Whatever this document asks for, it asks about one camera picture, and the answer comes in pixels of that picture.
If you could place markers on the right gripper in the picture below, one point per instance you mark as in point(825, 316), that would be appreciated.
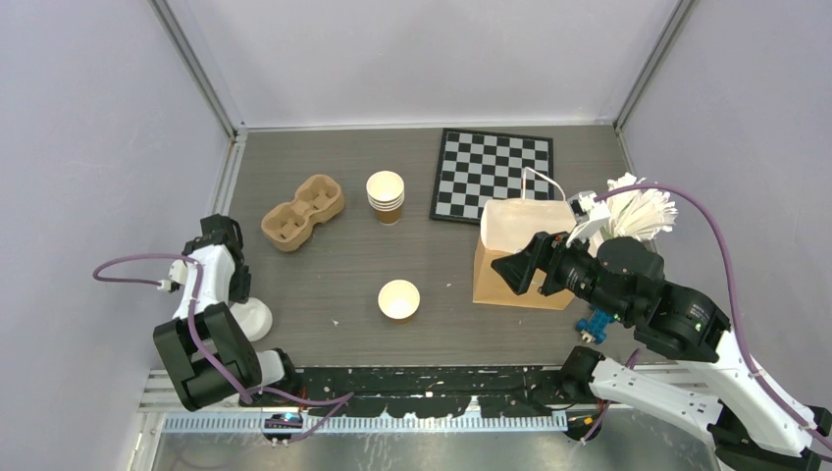
point(514, 269)

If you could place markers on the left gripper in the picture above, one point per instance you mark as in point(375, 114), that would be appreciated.
point(241, 293)

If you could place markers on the brown paper coffee cup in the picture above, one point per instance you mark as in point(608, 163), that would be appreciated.
point(399, 300)

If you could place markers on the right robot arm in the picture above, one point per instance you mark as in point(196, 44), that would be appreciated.
point(746, 425)

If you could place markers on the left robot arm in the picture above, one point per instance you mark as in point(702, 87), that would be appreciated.
point(207, 347)

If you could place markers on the brown paper bag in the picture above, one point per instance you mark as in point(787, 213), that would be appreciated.
point(514, 232)

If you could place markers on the brown pulp cup carrier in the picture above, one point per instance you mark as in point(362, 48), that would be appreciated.
point(290, 224)

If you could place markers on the stack of white lids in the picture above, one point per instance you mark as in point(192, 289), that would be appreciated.
point(254, 318)

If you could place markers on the blue toy block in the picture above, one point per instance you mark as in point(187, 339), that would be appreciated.
point(592, 329)

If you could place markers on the black white checkerboard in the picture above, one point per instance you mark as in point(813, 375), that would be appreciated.
point(477, 166)

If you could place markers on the green cup of paper sticks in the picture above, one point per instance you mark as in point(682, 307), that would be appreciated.
point(640, 214)

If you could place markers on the stack of paper cups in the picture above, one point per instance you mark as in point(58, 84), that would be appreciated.
point(385, 193)

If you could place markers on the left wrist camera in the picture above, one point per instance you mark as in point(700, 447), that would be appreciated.
point(170, 281)

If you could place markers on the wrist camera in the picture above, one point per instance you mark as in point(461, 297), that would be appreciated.
point(170, 281)
point(590, 216)

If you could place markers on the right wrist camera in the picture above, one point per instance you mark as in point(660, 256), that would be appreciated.
point(590, 216)

